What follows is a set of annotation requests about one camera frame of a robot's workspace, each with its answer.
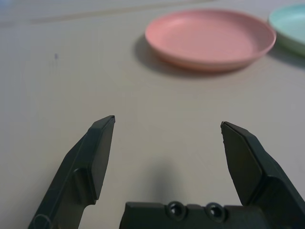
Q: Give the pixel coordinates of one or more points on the mint green plastic plate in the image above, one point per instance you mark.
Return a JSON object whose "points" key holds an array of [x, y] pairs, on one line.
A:
{"points": [[290, 23]]}

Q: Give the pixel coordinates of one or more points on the pink plastic plate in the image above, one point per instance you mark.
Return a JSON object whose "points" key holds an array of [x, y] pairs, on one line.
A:
{"points": [[209, 38]]}

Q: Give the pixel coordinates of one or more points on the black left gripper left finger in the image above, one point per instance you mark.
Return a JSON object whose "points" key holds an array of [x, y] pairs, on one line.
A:
{"points": [[90, 155]]}

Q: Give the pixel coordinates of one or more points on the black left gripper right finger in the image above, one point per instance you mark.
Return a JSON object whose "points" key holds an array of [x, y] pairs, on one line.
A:
{"points": [[250, 167]]}

